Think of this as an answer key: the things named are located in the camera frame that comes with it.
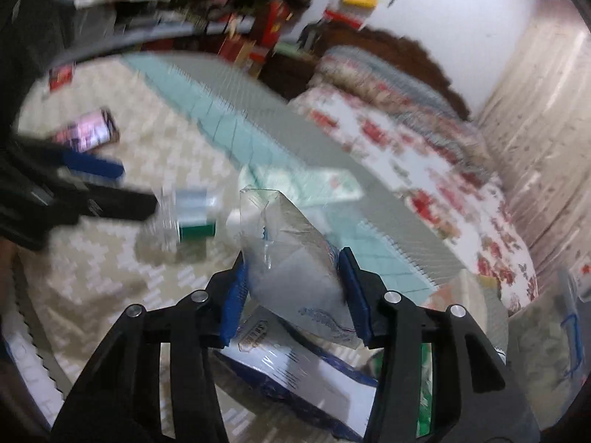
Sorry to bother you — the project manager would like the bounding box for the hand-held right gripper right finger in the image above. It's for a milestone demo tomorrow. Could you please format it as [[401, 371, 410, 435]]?
[[338, 247, 541, 443]]

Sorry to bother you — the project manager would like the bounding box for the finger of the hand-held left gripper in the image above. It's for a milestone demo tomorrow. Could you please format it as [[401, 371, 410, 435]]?
[[55, 148, 126, 183], [69, 183, 158, 224]]

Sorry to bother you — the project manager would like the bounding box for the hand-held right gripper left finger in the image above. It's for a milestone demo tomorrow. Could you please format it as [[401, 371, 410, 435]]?
[[50, 251, 247, 443]]

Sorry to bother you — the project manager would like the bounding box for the clear plastic bag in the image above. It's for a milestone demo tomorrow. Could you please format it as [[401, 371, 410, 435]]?
[[239, 187, 359, 350]]

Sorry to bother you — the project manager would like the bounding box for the clear plastic bottle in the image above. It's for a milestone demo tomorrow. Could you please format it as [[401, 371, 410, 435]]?
[[141, 188, 245, 253]]

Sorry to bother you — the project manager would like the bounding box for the white blue plastic packet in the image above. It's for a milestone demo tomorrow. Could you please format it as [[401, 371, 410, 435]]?
[[217, 307, 384, 442]]

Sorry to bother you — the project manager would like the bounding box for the green snack packet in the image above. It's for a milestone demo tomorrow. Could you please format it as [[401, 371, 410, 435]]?
[[416, 341, 435, 437]]

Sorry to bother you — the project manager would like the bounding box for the smartphone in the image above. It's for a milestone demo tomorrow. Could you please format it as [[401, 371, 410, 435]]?
[[53, 107, 121, 153]]

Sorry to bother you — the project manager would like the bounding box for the small red white wrapper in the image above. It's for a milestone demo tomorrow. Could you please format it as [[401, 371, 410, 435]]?
[[48, 65, 77, 92]]

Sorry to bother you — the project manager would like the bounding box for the grey shelf unit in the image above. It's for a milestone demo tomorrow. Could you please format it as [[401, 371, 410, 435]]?
[[46, 0, 315, 71]]

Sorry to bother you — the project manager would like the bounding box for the floral bedsheet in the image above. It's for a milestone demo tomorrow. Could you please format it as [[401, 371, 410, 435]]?
[[293, 85, 539, 315]]

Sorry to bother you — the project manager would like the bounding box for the orange paper bag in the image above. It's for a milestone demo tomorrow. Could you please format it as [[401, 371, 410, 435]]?
[[217, 37, 259, 63]]

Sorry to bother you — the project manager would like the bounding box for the wooden nightstand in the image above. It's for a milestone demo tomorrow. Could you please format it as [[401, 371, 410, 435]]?
[[259, 39, 320, 102]]

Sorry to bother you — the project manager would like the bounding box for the folded floral quilt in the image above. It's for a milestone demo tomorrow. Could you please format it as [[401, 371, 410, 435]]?
[[307, 46, 493, 168]]

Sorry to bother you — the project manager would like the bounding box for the red gift bag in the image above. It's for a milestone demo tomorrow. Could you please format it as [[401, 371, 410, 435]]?
[[252, 0, 293, 45]]

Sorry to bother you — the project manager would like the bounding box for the leaf-print curtain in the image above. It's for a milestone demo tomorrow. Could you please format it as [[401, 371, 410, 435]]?
[[475, 0, 591, 260]]

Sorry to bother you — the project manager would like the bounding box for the carved wooden headboard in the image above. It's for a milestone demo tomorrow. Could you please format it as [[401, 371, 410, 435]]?
[[300, 23, 472, 121]]

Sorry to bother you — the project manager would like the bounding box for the clear storage box blue handle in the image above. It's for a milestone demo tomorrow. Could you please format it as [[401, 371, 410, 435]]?
[[505, 268, 591, 430]]

